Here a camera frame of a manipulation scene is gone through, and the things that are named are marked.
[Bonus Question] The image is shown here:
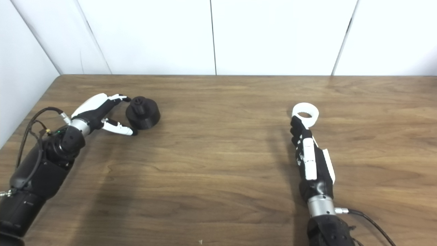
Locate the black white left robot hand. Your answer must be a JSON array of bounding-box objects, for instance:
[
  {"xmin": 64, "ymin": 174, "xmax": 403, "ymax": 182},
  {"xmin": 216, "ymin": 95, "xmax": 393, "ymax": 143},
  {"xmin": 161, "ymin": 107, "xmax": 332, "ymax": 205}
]
[{"xmin": 70, "ymin": 93, "xmax": 138, "ymax": 136}]

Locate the thin wire with yellow connector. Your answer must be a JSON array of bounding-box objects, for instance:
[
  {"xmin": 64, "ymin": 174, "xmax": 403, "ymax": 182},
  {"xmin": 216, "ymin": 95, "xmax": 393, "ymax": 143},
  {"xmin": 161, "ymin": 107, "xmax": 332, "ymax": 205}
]
[{"xmin": 29, "ymin": 127, "xmax": 52, "ymax": 161}]

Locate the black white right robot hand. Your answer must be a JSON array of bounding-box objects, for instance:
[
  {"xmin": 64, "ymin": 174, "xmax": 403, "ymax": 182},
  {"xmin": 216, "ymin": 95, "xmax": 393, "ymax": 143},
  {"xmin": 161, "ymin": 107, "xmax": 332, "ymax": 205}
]
[{"xmin": 290, "ymin": 115, "xmax": 336, "ymax": 203}]

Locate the white plastic ring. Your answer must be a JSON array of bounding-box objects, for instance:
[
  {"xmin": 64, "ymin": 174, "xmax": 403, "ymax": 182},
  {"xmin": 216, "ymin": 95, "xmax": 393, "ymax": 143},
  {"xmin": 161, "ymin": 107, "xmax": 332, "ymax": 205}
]
[{"xmin": 292, "ymin": 102, "xmax": 320, "ymax": 129}]

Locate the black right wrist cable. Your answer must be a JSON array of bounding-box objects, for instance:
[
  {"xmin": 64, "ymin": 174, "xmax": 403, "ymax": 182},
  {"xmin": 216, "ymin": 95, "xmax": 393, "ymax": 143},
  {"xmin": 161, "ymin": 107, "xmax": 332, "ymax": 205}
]
[{"xmin": 335, "ymin": 207, "xmax": 396, "ymax": 246}]

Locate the round black plastic part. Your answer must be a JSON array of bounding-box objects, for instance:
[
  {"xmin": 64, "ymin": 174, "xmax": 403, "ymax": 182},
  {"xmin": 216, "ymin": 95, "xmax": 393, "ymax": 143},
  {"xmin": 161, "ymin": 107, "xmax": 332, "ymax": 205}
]
[{"xmin": 125, "ymin": 96, "xmax": 161, "ymax": 130}]

